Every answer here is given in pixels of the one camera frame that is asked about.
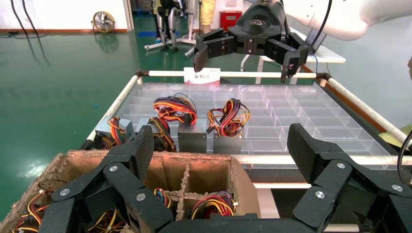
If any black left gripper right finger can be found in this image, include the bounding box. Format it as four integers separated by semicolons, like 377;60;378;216
286;123;412;233

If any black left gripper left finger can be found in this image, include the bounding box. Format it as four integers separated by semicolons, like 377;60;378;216
38;124;174;233

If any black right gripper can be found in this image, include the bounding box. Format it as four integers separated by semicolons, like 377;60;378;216
192;0;311;84

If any red cabinet box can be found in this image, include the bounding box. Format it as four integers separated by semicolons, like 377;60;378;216
219;10;243;32

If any white sign with red characters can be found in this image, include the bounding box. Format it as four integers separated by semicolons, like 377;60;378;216
183;67;222;85

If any dark laptop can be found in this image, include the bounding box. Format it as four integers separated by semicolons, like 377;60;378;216
305;28;328;55

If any white wheeled stand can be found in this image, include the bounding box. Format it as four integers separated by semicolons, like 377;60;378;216
144;0;207;59

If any yellow-green cloth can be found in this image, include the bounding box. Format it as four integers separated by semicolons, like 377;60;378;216
379;124;412;150

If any brown cardboard divider box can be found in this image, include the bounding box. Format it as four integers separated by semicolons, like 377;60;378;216
0;150;262;233

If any silver legged humanoid robot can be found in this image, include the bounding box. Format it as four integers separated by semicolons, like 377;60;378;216
151;0;188;54

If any yellow floor fan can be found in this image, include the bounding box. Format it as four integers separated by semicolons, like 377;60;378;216
91;11;116;34

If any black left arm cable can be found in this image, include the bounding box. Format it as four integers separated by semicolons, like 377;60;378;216
396;129;412;188

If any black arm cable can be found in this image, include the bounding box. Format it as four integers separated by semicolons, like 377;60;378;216
309;0;333;50
396;129;412;188

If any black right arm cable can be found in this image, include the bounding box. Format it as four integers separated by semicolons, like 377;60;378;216
309;0;333;50

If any black hanging cable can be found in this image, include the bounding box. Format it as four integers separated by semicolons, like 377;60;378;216
20;0;42;36
9;0;29;34

